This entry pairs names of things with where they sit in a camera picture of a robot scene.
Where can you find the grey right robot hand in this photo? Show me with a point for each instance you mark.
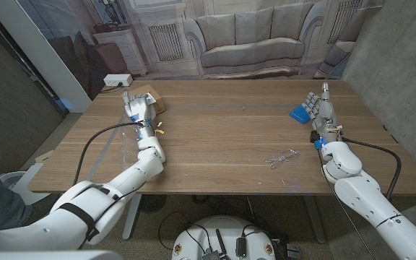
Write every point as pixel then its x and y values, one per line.
pixel 325 113

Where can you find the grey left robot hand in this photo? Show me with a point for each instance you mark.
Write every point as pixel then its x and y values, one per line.
pixel 141 108

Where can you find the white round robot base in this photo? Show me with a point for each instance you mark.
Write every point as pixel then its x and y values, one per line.
pixel 226 231

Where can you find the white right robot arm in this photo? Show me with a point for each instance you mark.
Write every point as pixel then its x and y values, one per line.
pixel 363 202

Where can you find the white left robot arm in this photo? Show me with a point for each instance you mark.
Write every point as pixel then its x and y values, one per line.
pixel 96 209

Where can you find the brown cardboard box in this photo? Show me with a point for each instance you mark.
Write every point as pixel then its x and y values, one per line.
pixel 141 89

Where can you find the blue sponge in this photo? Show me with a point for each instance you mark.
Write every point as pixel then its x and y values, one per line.
pixel 299 114

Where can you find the clear plastic clamshell container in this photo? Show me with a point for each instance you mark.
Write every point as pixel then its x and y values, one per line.
pixel 128 148

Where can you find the cardboard scrap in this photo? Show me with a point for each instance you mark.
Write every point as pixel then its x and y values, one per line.
pixel 39 159

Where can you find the white power strip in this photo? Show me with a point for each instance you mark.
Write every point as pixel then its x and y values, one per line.
pixel 117 80

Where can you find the clear eyeglasses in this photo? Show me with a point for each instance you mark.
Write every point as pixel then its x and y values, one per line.
pixel 284 157

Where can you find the black round floor device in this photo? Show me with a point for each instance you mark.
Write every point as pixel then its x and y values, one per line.
pixel 152 203

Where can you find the white table leg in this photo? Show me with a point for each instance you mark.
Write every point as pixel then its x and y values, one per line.
pixel 132 216
pixel 314 220

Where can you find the printed living room backdrop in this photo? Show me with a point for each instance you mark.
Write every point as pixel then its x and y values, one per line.
pixel 251 36

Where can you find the white floor stand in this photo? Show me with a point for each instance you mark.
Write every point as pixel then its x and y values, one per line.
pixel 9 178

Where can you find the black antenna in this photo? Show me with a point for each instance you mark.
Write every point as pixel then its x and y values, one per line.
pixel 221 243

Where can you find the black power adapter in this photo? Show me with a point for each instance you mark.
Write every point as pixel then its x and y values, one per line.
pixel 240 246

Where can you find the white robot chest cover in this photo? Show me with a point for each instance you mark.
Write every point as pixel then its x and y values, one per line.
pixel 49 255

